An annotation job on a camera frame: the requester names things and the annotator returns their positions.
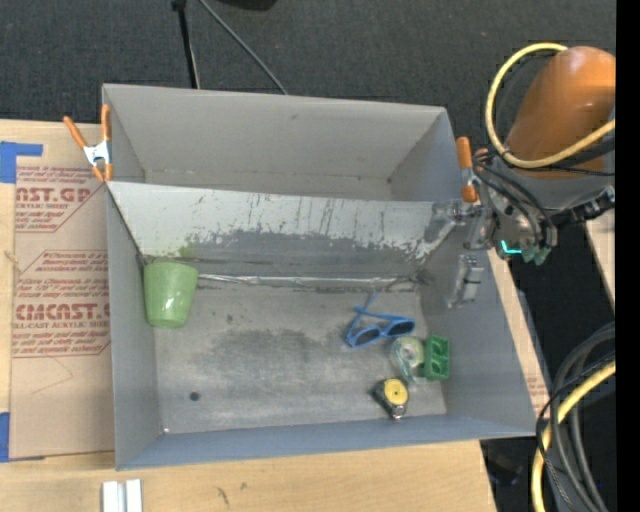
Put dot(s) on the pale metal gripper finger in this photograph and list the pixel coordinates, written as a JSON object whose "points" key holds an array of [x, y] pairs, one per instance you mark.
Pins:
{"points": [[467, 285], [444, 225]]}

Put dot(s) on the green plastic block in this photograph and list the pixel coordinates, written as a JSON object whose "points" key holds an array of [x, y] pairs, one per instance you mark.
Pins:
{"points": [[437, 357]]}

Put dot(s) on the clear tape dispenser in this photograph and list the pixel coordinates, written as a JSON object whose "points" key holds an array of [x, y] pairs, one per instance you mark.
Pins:
{"points": [[407, 352]]}

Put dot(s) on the blue sunglasses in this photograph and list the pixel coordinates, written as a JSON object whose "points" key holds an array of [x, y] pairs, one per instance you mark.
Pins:
{"points": [[380, 331]]}

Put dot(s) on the yellow and black tape measure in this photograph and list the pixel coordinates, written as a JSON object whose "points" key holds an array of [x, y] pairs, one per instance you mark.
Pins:
{"points": [[394, 395]]}

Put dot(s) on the grey metal bin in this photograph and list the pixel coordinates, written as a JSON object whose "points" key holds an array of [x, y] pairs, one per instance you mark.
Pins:
{"points": [[280, 350]]}

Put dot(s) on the green plastic cup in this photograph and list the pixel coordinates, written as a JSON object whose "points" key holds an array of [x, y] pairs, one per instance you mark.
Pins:
{"points": [[169, 295]]}

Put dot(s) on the brown cardboard board red print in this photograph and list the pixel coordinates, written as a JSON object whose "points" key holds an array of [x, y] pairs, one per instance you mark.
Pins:
{"points": [[55, 280]]}

